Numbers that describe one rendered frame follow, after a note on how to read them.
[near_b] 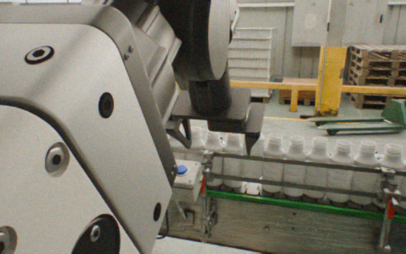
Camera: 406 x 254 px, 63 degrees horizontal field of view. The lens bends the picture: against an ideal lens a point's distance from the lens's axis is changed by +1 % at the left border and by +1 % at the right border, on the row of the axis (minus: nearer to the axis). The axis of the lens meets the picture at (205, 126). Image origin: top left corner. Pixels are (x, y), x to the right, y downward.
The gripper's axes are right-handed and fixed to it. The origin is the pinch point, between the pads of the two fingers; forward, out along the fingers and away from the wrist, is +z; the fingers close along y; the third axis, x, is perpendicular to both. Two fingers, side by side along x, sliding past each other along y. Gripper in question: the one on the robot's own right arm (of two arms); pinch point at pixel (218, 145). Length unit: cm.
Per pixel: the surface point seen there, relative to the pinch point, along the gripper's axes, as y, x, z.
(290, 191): -11.0, -21.6, 40.1
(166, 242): 70, -61, 174
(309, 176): -15.7, -24.9, 36.9
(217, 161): 9.5, -24.7, 34.3
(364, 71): -112, -480, 315
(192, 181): 11.3, -10.2, 25.0
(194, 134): 16.6, -29.0, 28.5
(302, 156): -13.6, -26.9, 31.3
